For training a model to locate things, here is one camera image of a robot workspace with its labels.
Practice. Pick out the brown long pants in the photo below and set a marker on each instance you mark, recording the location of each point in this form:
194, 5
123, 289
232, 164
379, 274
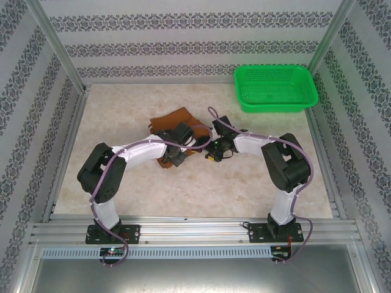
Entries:
171, 122

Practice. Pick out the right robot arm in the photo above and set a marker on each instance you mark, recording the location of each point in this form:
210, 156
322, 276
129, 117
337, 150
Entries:
287, 171

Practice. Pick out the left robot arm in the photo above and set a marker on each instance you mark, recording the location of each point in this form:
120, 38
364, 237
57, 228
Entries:
100, 171

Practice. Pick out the green plastic basket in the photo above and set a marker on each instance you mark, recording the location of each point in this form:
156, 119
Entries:
275, 88

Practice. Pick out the grey sheet metal panel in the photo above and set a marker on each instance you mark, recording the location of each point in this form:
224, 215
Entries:
195, 277

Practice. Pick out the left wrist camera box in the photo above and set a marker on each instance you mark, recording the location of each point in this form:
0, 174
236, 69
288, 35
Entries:
191, 141

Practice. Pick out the aluminium frame crossbar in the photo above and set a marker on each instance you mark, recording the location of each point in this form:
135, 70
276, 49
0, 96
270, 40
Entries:
152, 80

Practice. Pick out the aluminium mounting rail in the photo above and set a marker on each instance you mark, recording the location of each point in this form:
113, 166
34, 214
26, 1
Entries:
192, 229

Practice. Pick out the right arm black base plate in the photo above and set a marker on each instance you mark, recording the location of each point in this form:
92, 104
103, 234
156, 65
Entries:
256, 233

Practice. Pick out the aluminium side rail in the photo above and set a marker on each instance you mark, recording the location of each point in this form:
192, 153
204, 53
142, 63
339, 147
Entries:
320, 137
74, 128

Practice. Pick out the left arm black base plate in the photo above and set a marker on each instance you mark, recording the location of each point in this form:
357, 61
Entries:
134, 233

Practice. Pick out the aluminium frame post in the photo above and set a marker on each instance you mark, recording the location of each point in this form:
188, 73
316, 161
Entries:
58, 45
331, 33

